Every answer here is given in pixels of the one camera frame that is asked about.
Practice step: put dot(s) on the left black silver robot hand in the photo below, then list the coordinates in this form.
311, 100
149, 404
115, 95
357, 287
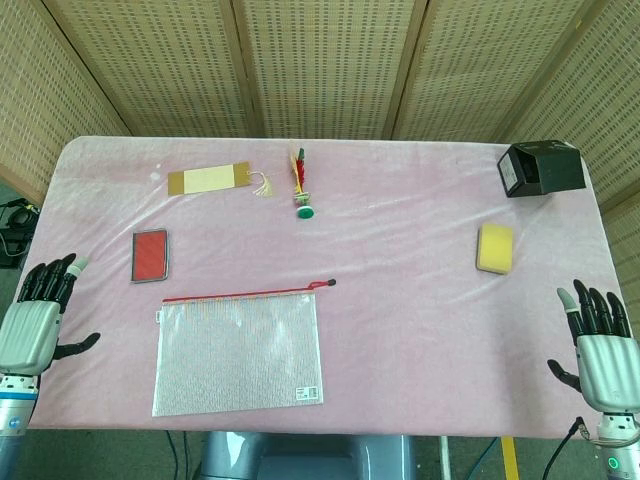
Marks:
30, 330

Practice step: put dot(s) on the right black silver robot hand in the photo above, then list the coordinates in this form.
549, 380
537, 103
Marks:
607, 365

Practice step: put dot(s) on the clear mesh zipper pouch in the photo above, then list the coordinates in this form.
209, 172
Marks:
240, 355

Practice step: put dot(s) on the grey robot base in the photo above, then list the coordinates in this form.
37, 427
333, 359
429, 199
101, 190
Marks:
305, 457

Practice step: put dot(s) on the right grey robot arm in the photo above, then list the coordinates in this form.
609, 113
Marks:
617, 450

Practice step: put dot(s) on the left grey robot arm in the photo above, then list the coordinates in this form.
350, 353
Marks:
14, 415

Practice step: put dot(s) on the feather shuttlecock green base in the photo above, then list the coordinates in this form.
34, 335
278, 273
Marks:
305, 212

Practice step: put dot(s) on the red ink pad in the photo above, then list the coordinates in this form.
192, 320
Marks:
150, 256

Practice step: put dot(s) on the yellow sponge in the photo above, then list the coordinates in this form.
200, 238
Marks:
495, 249

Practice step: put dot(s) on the black cardboard box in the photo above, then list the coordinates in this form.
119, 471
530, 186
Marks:
560, 170

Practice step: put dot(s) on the pink tablecloth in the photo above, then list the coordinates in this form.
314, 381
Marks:
400, 300

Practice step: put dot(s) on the gold bookmark with tassel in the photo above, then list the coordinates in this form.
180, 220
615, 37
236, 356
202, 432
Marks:
207, 180

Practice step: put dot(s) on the woven folding screen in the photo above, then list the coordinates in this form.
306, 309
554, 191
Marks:
325, 65

